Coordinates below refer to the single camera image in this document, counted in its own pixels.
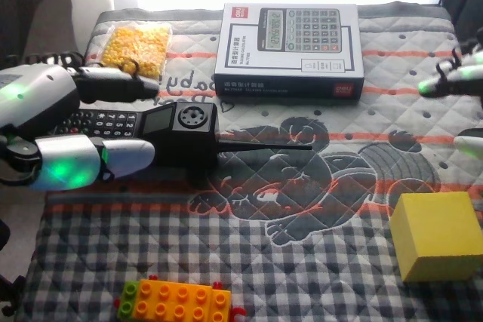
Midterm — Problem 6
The orange toy brick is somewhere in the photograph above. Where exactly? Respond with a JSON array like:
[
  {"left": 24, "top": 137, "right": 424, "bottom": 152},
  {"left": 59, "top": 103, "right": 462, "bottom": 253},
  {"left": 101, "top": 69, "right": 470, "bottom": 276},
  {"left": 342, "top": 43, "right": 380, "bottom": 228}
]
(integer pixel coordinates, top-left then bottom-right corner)
[{"left": 131, "top": 278, "right": 232, "bottom": 322}]

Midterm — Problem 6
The white calculator box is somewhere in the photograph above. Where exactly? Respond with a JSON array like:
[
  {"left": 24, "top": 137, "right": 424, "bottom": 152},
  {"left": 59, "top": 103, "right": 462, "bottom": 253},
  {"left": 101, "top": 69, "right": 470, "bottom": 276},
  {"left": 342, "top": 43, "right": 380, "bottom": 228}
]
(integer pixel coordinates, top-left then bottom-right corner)
[{"left": 214, "top": 2, "right": 365, "bottom": 100}]

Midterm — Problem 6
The bag of yellow beads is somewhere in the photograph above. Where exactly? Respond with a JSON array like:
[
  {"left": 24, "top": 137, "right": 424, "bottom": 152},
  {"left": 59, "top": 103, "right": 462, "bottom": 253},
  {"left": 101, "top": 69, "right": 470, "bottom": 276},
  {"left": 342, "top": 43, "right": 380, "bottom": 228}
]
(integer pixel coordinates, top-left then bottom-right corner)
[{"left": 98, "top": 24, "right": 174, "bottom": 78}]

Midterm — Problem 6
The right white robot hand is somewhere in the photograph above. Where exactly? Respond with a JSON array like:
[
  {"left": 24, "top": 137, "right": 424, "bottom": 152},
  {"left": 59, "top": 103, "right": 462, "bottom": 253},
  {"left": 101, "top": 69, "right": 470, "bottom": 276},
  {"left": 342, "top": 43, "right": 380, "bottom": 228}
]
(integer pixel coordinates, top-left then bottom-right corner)
[{"left": 417, "top": 27, "right": 483, "bottom": 158}]

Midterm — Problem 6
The yellow cube block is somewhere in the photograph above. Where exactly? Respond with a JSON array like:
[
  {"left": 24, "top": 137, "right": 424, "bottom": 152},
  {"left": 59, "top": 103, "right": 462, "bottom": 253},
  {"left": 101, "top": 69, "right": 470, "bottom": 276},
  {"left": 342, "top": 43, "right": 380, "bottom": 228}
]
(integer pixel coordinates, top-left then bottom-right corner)
[{"left": 389, "top": 191, "right": 483, "bottom": 283}]

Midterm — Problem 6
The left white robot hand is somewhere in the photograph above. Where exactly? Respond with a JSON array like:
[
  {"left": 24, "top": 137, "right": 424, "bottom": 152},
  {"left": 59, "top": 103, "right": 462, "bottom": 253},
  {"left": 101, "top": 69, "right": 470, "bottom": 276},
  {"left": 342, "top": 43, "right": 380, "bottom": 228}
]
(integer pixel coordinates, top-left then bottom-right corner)
[{"left": 0, "top": 52, "right": 159, "bottom": 192}]

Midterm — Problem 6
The large black toy phone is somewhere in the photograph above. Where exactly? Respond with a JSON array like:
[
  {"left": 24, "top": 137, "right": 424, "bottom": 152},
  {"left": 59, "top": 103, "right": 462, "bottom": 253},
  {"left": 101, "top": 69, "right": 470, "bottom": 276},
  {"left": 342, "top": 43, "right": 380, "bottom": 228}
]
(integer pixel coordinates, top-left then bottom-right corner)
[{"left": 52, "top": 102, "right": 313, "bottom": 172}]

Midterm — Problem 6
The green toy brick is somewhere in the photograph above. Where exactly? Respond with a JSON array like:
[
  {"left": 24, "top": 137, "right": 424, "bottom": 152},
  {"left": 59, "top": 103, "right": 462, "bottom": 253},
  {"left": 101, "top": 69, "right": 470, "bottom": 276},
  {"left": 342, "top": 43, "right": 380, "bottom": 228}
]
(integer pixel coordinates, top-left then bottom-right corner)
[{"left": 116, "top": 281, "right": 140, "bottom": 320}]

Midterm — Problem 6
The red toy brick base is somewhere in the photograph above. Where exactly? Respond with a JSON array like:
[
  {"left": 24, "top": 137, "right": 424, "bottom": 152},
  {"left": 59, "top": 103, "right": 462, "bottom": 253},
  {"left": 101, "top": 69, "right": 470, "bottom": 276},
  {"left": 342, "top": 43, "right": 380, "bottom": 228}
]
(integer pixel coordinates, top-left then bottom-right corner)
[{"left": 112, "top": 274, "right": 247, "bottom": 322}]

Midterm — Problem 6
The black stand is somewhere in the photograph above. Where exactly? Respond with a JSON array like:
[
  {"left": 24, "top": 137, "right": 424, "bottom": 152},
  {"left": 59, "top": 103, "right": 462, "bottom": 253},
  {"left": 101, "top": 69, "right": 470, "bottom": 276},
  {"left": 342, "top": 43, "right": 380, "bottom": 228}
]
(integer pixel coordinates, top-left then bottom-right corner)
[{"left": 0, "top": 272, "right": 26, "bottom": 317}]

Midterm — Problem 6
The grey quilt with bear print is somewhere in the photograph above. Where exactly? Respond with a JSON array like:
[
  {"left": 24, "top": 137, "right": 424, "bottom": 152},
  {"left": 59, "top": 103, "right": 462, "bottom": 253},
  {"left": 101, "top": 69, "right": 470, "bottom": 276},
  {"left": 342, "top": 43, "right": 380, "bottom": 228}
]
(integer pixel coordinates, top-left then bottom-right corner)
[{"left": 20, "top": 0, "right": 483, "bottom": 322}]

